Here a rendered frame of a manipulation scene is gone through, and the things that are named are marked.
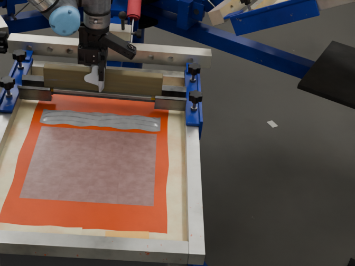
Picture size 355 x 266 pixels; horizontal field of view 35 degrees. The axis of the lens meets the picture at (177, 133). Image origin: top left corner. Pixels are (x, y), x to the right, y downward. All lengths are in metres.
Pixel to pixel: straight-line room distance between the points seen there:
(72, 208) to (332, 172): 2.02
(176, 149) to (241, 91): 2.11
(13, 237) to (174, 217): 0.39
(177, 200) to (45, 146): 0.42
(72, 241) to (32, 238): 0.09
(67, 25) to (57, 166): 0.39
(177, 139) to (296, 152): 1.69
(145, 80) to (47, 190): 0.45
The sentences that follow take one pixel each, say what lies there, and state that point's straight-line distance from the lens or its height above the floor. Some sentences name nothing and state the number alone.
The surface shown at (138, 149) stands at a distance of 1.61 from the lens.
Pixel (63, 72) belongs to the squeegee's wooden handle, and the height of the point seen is 1.08.
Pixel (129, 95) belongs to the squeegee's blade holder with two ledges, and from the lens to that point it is 1.71.
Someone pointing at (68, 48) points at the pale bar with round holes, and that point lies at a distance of 1.93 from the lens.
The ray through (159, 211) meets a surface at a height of 0.95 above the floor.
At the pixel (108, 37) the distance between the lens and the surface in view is 1.63.
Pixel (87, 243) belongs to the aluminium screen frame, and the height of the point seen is 0.99.
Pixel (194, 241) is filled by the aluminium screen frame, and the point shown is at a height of 0.99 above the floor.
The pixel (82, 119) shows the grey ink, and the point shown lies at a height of 0.96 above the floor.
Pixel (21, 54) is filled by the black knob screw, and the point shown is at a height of 1.06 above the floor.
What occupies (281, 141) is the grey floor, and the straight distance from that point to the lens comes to 3.33.
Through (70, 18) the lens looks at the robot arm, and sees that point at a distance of 1.41.
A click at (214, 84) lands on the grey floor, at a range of 3.72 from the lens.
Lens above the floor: 1.98
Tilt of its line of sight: 38 degrees down
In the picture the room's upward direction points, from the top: 7 degrees clockwise
